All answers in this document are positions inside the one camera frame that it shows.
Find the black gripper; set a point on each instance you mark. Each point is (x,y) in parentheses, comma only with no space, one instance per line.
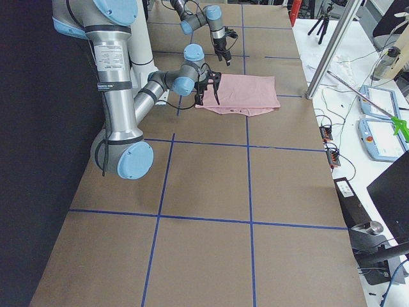
(200,93)
(218,44)

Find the pink printed t-shirt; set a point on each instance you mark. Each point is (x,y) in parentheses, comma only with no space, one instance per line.
(247,95)

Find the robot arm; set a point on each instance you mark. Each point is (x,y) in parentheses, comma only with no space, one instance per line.
(127,77)
(210,16)

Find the red cylinder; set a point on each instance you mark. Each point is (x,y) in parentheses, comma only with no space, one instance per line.
(295,8)

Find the small black tripod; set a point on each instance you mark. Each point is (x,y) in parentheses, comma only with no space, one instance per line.
(323,23)

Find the orange terminal block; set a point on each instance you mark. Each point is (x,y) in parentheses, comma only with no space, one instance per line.
(326,133)
(333,157)

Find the grey water bottle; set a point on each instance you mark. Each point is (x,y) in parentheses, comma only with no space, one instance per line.
(386,61)

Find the upper blue teach pendant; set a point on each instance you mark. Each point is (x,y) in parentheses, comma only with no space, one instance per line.
(383,98)

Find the blue teach pendant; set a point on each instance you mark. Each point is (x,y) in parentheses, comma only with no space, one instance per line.
(383,98)
(379,140)

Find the lower blue teach pendant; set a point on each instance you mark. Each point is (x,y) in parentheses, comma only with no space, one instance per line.
(379,140)

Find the metal rod stand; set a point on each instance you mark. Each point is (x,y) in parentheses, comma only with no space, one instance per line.
(399,124)

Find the black box with label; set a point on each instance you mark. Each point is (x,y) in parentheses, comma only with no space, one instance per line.
(351,204)

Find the black monitor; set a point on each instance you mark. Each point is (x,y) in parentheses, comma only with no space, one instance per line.
(389,193)

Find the aluminium frame post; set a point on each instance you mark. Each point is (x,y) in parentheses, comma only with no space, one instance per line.
(333,45)

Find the black clamp mount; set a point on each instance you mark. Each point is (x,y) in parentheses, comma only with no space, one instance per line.
(377,259)

